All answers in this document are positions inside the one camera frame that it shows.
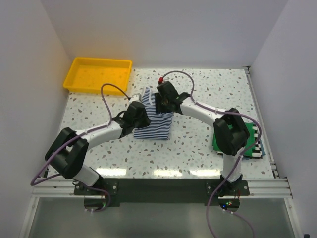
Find blue striped tank top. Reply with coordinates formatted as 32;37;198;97
133;87;174;140

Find green tank top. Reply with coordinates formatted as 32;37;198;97
211;121;256;153

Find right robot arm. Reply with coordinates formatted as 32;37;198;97
155;78;250;195

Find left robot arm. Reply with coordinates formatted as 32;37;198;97
45;101;150;194

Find black white striped tank top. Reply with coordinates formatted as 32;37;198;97
212;123;264;159

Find yellow plastic tray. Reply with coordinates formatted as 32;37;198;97
63;57;132;95

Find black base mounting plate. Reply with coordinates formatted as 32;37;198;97
73;178;250;208

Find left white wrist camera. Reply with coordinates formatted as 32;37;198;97
130;93;142;102

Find aluminium frame rail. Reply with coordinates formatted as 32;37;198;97
31;178;293;198

